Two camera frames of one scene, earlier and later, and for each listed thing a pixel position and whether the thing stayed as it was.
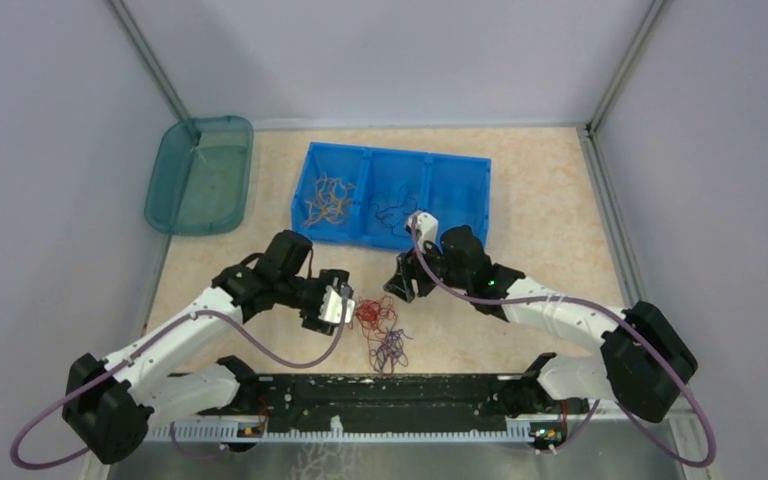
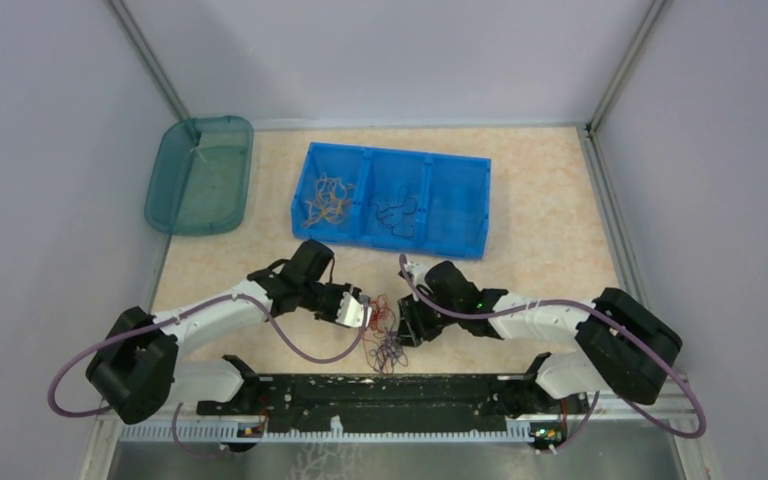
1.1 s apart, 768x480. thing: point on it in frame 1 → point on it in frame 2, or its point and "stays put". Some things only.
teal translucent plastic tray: (201, 177) stays put
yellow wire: (330, 201) stays put
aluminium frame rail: (387, 433) stays put
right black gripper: (410, 268) → (412, 327)
